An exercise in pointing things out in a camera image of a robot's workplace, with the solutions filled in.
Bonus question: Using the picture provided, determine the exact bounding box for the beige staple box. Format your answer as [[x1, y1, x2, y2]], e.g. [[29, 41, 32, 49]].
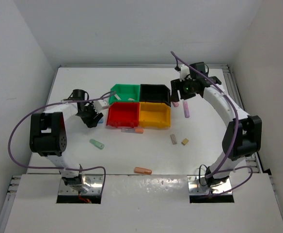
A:
[[170, 134, 177, 145]]

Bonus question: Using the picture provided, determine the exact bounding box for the tan eraser block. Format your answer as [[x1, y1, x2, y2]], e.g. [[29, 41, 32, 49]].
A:
[[181, 138, 189, 146]]

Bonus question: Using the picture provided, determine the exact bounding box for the pink stapler by black bin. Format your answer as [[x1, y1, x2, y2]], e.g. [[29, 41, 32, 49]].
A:
[[172, 102, 179, 107]]

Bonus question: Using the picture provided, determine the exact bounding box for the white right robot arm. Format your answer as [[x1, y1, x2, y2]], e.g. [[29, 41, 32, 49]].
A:
[[171, 62, 262, 187]]

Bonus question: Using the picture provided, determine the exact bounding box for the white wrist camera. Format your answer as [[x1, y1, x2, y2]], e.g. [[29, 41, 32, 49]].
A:
[[179, 64, 190, 82], [93, 100, 109, 113]]

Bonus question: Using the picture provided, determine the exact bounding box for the red plastic bin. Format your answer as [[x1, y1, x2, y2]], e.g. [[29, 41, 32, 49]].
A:
[[106, 102, 140, 128]]

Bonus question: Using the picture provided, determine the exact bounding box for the green plastic bin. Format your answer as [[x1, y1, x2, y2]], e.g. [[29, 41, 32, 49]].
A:
[[109, 84, 140, 105]]

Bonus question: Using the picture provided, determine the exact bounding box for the yellow plastic bin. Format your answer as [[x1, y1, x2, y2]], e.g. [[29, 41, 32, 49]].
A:
[[139, 102, 171, 129]]

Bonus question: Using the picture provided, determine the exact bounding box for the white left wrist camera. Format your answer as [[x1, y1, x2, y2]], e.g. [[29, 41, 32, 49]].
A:
[[93, 100, 109, 113]]

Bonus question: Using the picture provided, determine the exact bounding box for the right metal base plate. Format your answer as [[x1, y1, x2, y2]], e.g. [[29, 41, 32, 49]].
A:
[[187, 175, 232, 196]]

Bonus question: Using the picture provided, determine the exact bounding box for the metal base plate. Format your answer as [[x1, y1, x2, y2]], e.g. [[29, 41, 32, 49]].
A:
[[187, 175, 232, 196], [58, 174, 104, 196]]

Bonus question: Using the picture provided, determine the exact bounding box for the green correction tape dispenser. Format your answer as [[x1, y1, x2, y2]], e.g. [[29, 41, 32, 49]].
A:
[[89, 138, 105, 150]]

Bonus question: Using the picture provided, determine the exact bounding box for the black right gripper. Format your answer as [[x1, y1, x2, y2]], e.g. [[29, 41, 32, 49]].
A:
[[171, 76, 196, 102]]

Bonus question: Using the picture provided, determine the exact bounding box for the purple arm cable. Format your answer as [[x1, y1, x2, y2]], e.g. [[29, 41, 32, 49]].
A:
[[7, 91, 118, 195], [170, 50, 253, 197]]

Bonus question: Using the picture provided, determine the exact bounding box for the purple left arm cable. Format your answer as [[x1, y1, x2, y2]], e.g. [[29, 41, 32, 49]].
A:
[[7, 91, 118, 195]]

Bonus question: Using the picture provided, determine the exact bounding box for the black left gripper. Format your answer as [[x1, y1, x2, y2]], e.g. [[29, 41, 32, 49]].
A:
[[77, 101, 103, 128]]

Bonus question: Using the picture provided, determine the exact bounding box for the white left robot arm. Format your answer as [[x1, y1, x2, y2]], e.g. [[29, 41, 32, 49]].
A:
[[30, 89, 108, 193]]

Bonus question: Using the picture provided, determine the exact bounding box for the orange correction tape dispenser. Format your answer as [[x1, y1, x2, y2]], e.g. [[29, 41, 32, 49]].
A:
[[134, 167, 152, 175]]

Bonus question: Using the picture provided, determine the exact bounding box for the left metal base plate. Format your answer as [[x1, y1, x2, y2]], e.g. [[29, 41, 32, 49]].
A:
[[58, 174, 104, 196]]

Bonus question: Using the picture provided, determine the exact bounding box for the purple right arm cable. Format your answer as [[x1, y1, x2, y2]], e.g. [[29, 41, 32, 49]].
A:
[[170, 50, 253, 197]]

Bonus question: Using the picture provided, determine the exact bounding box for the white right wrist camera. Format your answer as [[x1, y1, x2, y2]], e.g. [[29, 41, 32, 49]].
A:
[[179, 64, 190, 82]]

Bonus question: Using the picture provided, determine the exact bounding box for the black plastic bin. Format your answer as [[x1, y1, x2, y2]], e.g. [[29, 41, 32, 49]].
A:
[[140, 84, 171, 106]]

